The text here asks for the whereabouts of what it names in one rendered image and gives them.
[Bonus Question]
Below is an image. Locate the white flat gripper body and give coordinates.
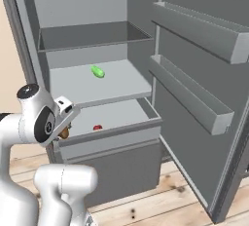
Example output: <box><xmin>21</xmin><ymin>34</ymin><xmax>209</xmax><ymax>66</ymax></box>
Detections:
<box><xmin>44</xmin><ymin>105</ymin><xmax>82</xmax><ymax>147</ymax></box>

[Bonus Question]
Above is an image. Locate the brown potato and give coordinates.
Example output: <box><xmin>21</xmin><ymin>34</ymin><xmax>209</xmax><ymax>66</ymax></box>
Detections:
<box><xmin>58</xmin><ymin>126</ymin><xmax>71</xmax><ymax>139</ymax></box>

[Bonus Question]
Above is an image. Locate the light grey flat fridge shelf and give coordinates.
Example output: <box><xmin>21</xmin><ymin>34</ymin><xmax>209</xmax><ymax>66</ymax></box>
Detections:
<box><xmin>49</xmin><ymin>58</ymin><xmax>153</xmax><ymax>109</ymax></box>

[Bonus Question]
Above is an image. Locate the grey fridge drawer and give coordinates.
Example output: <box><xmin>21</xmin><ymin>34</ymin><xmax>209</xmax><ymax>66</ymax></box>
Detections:
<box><xmin>51</xmin><ymin>96</ymin><xmax>163</xmax><ymax>208</ymax></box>

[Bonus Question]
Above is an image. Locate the grey fridge tray shelf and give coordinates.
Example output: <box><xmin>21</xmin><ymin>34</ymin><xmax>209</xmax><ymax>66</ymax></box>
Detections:
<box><xmin>37</xmin><ymin>20</ymin><xmax>156</xmax><ymax>55</ymax></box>

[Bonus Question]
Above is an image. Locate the grey open fridge body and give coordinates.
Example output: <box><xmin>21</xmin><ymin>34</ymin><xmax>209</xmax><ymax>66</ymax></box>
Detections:
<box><xmin>0</xmin><ymin>0</ymin><xmax>163</xmax><ymax>208</ymax></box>

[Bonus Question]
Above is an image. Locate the grey fridge door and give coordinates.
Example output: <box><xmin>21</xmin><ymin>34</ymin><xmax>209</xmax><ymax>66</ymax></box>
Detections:
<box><xmin>149</xmin><ymin>0</ymin><xmax>249</xmax><ymax>225</ymax></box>

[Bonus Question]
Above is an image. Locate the green cucumber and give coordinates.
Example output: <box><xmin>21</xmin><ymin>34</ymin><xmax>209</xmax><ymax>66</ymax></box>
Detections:
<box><xmin>90</xmin><ymin>64</ymin><xmax>106</xmax><ymax>79</ymax></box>

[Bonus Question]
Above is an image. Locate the grey short door shelf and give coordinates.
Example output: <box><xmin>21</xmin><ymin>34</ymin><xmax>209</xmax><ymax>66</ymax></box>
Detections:
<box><xmin>148</xmin><ymin>54</ymin><xmax>235</xmax><ymax>136</ymax></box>

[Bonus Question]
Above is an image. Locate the grey long door shelf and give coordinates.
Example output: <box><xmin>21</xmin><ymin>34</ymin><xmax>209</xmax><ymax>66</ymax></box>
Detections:
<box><xmin>151</xmin><ymin>1</ymin><xmax>249</xmax><ymax>65</ymax></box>

